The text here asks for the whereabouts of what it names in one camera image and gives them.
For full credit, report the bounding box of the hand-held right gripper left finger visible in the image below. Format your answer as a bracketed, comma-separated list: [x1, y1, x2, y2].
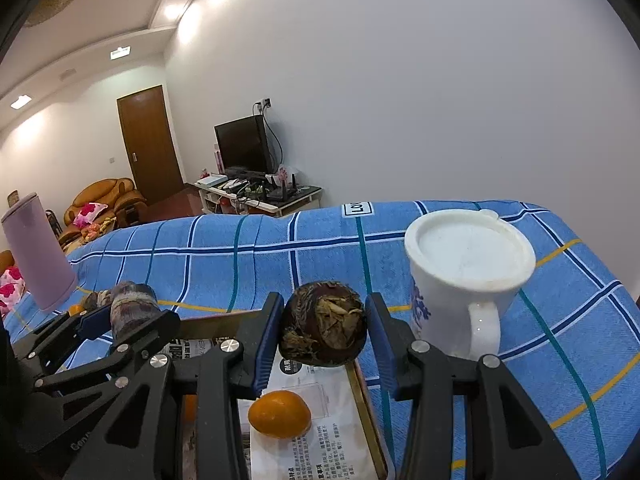
[65, 292, 286, 480]

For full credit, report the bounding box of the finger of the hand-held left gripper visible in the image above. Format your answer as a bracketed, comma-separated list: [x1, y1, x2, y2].
[32, 310, 182, 397]
[12, 304, 114, 362]

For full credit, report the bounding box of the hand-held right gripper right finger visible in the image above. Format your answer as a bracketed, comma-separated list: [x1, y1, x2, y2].
[365, 292, 583, 480]

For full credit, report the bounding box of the dark brown water chestnut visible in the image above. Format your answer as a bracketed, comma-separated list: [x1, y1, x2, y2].
[81, 290, 113, 313]
[278, 281, 371, 368]

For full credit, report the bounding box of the gold metal tin box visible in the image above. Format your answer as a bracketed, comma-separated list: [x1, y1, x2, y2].
[172, 310, 391, 480]

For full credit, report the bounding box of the small orange kumquat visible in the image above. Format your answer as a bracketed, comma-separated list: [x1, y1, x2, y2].
[248, 391, 312, 440]

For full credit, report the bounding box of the white printed paper packet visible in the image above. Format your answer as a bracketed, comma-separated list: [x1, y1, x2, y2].
[249, 349, 382, 480]

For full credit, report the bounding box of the purple tumbler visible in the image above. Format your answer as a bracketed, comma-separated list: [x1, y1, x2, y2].
[0, 191, 78, 311]

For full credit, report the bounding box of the pink floral cushion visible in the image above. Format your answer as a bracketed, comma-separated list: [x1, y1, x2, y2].
[0, 267, 26, 311]
[72, 202, 108, 228]

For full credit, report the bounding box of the blue plaid blanket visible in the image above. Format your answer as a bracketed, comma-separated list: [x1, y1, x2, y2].
[10, 200, 638, 480]

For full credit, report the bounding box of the white mug blue print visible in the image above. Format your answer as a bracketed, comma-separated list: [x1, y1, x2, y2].
[404, 208, 537, 361]

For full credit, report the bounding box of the tan leather sofa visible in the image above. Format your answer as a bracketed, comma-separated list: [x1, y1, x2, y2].
[62, 177, 148, 241]

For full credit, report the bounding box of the white television stand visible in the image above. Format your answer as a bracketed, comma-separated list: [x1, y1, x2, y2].
[194, 180, 323, 218]

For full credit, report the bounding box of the brown wooden door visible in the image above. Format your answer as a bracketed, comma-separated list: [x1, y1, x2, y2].
[116, 85, 185, 206]

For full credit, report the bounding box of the black television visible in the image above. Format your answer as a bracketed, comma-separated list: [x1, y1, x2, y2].
[214, 115, 268, 173]

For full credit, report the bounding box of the black power cable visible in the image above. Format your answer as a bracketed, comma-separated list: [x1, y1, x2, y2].
[260, 105, 286, 171]

